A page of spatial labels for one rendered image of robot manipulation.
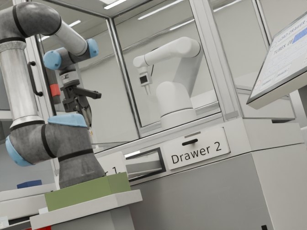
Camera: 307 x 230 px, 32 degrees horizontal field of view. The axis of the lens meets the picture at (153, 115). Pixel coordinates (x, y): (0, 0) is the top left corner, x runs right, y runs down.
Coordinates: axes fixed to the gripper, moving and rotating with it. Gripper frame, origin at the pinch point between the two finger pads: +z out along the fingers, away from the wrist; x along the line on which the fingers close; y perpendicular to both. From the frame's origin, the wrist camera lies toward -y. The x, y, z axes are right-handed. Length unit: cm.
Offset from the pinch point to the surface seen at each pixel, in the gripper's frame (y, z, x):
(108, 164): -10.4, 17.5, 13.7
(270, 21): -33, -56, -349
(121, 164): -16.4, 18.9, 14.3
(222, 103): -53, 9, -19
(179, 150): -28.6, 22.1, -16.9
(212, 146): -44, 25, -16
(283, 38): -88, -6, 0
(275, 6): -43, -68, -349
